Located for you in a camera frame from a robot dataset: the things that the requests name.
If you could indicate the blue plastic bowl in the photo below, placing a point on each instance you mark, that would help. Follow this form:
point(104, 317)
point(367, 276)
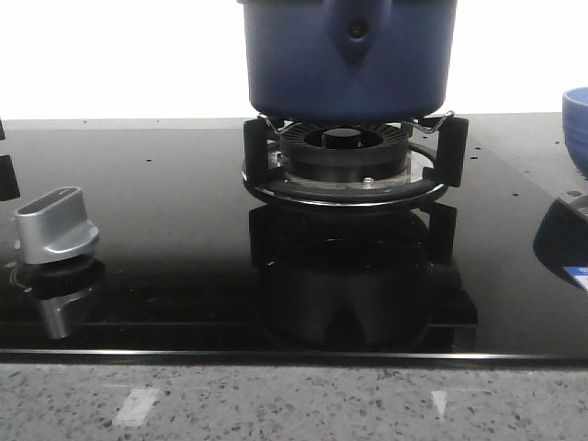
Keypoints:
point(574, 125)

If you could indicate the black glass gas stove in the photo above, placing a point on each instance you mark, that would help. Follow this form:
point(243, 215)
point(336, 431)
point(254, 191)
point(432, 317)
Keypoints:
point(190, 268)

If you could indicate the silver stove knob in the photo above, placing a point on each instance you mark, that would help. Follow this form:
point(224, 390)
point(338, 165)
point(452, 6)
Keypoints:
point(55, 227)

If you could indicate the blue stove label sticker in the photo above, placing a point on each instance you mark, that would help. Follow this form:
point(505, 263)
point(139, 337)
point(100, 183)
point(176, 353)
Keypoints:
point(579, 274)

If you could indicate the blue cooking pot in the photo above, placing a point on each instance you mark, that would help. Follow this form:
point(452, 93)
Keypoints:
point(348, 61)

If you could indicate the black burner head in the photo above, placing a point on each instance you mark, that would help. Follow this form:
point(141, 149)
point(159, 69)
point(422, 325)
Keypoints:
point(345, 154)

